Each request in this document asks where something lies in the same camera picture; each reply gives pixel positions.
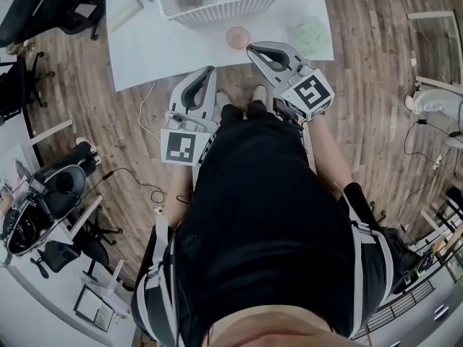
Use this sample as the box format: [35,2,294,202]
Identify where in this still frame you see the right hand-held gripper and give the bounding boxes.
[245,40,336,121]

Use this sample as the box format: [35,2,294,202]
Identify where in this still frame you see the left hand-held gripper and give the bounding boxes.
[160,65,218,168]

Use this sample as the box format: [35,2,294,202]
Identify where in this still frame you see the pink cup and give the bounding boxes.
[225,26,252,52]

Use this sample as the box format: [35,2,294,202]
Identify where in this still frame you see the white plastic basket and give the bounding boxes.
[158,0,289,28]

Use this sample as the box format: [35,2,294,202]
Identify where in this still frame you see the person's right forearm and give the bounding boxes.
[305,116,354,194]

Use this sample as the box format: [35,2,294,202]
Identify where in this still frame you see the person's left forearm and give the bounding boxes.
[164,163,196,227]

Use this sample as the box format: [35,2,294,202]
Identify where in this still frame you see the person's right shoe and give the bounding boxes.
[251,84,268,103]

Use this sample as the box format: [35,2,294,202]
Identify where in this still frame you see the black waist-mounted device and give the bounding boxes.
[273,98,305,124]

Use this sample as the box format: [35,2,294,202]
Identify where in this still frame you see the green crumpled bag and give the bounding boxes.
[294,14,332,59]

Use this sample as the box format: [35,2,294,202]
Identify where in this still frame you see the cream cylindrical roll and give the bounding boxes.
[106,0,145,34]

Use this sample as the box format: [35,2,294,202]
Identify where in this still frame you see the person's black clothing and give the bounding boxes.
[129,99,422,347]

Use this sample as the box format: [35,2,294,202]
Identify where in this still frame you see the white desk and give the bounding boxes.
[406,9,463,88]

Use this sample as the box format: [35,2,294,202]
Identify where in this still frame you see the grey rimmed black chair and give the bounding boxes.
[30,163,90,222]

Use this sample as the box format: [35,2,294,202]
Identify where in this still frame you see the small black screen device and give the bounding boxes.
[27,177,48,197]

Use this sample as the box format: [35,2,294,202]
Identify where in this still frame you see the black backpack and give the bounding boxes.
[372,226,435,296]

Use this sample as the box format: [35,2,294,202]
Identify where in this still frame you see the black electronic equipment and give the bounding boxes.
[0,189,59,258]

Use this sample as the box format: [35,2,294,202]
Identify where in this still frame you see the black framed tray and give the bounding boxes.
[73,283,116,332]

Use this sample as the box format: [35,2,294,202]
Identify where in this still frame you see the person's head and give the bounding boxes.
[205,311,344,347]

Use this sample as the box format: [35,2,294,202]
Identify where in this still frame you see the white floor cable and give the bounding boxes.
[138,80,167,137]

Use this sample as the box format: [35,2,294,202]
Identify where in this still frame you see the black floor cable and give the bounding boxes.
[101,167,167,204]

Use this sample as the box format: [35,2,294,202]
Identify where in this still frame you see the white strap harness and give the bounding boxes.
[135,182,395,347]

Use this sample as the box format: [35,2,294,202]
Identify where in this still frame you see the black power cable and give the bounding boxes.
[402,118,455,158]

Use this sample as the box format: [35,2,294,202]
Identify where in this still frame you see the black wire rack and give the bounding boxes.
[356,279,437,339]

